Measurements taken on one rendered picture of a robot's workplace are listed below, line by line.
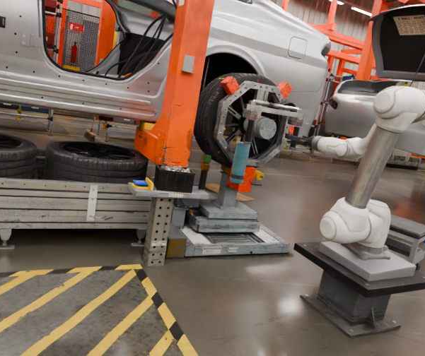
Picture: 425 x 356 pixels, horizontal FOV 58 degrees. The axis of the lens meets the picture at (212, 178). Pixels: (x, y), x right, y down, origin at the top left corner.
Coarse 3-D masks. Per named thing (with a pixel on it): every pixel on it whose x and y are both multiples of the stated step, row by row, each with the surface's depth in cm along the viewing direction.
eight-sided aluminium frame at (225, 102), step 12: (240, 84) 244; (252, 84) 241; (264, 84) 246; (228, 96) 241; (276, 96) 252; (216, 120) 243; (216, 132) 242; (288, 132) 263; (276, 144) 267; (228, 156) 248; (264, 156) 262
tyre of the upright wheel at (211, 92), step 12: (216, 84) 251; (204, 96) 253; (216, 96) 242; (204, 108) 248; (216, 108) 245; (204, 120) 245; (204, 132) 247; (204, 144) 255; (216, 144) 252; (216, 156) 254
